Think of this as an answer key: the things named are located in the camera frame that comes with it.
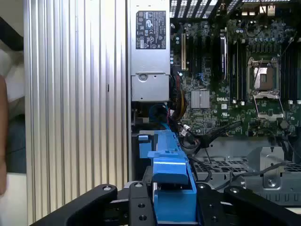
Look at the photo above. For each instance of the cream expansion slot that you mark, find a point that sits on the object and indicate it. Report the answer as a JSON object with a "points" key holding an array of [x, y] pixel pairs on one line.
{"points": [[183, 51]]}

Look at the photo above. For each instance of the thin metal locking lever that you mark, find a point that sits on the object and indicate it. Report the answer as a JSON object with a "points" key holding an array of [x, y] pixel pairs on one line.
{"points": [[288, 45], [258, 74]]}

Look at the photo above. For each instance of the CPU socket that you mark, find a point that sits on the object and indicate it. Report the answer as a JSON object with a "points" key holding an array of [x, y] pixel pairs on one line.
{"points": [[265, 80]]}

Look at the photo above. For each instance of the small blue board connector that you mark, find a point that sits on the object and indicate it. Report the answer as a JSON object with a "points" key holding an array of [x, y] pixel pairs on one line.
{"points": [[201, 78]]}

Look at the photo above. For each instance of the silver power supply unit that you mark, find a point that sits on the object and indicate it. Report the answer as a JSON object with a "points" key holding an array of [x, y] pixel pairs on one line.
{"points": [[150, 63]]}

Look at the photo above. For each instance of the black expansion slot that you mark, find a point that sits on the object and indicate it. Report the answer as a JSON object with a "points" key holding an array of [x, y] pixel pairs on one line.
{"points": [[191, 54], [199, 54]]}

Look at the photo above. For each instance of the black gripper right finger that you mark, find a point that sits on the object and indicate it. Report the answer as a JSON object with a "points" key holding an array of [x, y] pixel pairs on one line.
{"points": [[211, 212]]}

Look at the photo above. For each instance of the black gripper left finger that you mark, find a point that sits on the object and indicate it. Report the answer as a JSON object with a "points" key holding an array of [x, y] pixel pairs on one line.
{"points": [[138, 207]]}

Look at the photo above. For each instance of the open metal PC case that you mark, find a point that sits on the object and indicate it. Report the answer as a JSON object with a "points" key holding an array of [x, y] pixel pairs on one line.
{"points": [[235, 146]]}

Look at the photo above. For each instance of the black RAM slot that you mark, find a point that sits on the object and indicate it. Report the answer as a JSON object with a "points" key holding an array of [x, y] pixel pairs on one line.
{"points": [[242, 70], [287, 75], [233, 70], [297, 75]]}

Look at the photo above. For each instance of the hard disk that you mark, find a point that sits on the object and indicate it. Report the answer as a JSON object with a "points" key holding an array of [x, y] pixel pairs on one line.
{"points": [[169, 169]]}

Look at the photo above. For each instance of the silver finned heatsink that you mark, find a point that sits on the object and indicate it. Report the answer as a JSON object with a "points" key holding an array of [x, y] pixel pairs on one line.
{"points": [[200, 99]]}

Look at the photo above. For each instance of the green Dell motherboard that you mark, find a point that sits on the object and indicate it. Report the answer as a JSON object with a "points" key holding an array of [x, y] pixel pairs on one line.
{"points": [[211, 115]]}

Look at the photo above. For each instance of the metal socket cover frame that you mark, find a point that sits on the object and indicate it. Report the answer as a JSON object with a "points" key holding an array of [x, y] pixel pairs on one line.
{"points": [[266, 94]]}

